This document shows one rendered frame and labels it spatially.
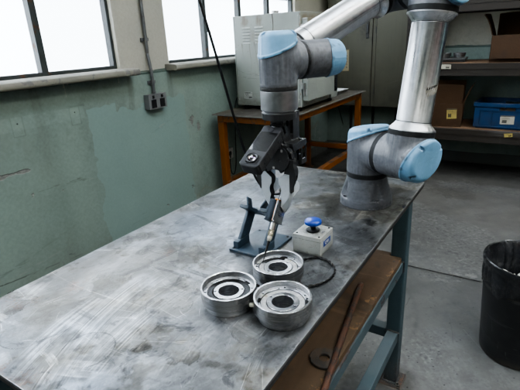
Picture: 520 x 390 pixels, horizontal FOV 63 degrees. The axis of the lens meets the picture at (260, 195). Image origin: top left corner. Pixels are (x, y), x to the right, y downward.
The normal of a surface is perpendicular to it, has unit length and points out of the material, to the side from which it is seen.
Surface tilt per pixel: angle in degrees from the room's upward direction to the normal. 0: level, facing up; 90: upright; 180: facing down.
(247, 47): 90
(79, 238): 90
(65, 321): 0
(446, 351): 0
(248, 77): 90
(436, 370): 0
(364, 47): 90
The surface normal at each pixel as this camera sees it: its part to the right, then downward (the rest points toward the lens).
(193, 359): -0.05, -0.94
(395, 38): -0.53, 0.32
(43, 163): 0.84, 0.15
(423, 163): 0.52, 0.39
